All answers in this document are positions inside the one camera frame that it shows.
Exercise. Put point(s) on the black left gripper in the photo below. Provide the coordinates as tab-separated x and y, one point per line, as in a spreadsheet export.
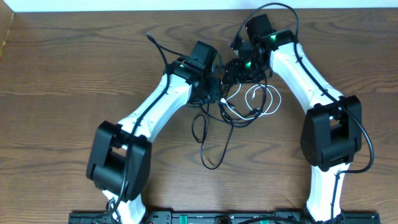
217	84

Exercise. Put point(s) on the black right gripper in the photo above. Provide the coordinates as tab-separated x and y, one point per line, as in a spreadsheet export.
236	74

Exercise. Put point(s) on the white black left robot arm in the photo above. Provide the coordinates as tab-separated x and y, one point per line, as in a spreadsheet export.
119	162

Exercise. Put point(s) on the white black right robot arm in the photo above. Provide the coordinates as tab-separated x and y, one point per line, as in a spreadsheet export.
331	133

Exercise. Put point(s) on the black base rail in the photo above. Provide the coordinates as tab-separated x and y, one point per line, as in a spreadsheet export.
167	217

